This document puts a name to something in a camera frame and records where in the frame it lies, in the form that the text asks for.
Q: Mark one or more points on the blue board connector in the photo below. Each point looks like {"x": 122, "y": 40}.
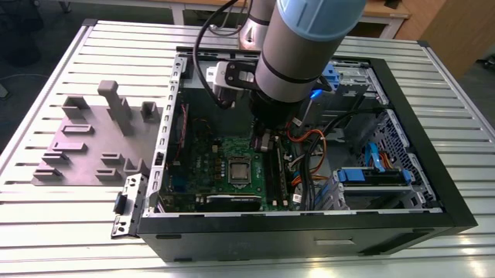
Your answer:
{"x": 180, "y": 184}

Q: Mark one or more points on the grey parts rack plate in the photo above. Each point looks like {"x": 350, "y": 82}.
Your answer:
{"x": 100, "y": 144}

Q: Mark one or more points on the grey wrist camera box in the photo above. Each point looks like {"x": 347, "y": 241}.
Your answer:
{"x": 222, "y": 73}

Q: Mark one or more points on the silver CPU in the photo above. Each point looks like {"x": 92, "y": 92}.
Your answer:
{"x": 241, "y": 171}

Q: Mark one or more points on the hard disk in blue carrier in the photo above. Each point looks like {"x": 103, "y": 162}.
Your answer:
{"x": 351, "y": 175}

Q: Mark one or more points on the black graphics card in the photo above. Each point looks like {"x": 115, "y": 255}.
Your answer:
{"x": 229, "y": 202}

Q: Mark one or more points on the black open PC case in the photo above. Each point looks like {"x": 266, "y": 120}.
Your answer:
{"x": 271, "y": 240}

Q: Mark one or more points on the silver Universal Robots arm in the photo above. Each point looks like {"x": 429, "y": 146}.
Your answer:
{"x": 294, "y": 58}

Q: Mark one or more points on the green motherboard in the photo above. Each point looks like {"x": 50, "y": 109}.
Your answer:
{"x": 257, "y": 188}

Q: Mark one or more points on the wooden cabinet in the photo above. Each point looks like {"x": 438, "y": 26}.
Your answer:
{"x": 457, "y": 29}

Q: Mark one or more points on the grey rear slot bracket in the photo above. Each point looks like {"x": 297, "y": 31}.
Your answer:
{"x": 134, "y": 185}

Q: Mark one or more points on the wooden desk white frame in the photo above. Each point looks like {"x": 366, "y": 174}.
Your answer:
{"x": 383, "y": 11}

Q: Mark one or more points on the grey power supply unit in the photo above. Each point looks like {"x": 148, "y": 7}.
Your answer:
{"x": 209, "y": 116}

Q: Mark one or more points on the blue plastic drive carrier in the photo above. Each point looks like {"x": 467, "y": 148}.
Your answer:
{"x": 333, "y": 78}

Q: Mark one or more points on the tall silver drive cage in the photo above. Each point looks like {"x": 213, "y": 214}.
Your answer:
{"x": 349, "y": 87}

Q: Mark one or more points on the low silver disk bay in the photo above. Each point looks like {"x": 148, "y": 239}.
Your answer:
{"x": 373, "y": 188}

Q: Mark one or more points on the black RAM slot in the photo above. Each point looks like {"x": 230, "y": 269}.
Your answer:
{"x": 273, "y": 176}
{"x": 269, "y": 176}
{"x": 282, "y": 168}
{"x": 278, "y": 168}

